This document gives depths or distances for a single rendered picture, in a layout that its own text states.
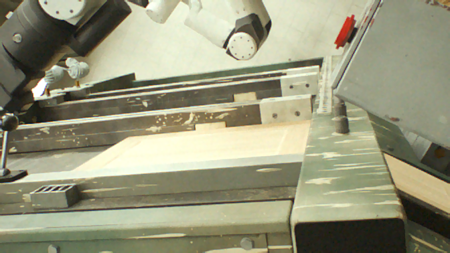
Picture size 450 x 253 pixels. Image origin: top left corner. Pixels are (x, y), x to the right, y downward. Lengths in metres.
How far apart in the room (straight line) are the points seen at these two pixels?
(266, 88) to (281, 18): 4.86
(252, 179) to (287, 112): 0.43
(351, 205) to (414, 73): 0.16
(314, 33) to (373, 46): 6.01
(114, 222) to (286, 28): 5.98
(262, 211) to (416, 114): 0.20
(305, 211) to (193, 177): 0.31
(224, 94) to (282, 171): 0.97
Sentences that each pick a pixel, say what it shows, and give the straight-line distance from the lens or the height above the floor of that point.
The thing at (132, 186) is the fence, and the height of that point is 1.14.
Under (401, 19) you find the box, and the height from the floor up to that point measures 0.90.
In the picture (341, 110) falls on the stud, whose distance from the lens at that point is 0.99.
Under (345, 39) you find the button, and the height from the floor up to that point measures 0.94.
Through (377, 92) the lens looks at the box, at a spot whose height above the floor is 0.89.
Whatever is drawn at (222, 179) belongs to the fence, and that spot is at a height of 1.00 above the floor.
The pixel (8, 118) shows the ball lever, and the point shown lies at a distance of 1.02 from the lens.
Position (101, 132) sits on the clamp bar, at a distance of 1.33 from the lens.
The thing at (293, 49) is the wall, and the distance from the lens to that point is 6.46.
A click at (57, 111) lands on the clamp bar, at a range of 1.98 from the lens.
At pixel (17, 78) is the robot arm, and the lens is 0.74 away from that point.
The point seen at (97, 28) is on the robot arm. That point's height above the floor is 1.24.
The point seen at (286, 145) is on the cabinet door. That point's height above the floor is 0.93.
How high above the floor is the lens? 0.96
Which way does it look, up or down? 6 degrees up
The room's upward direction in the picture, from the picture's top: 64 degrees counter-clockwise
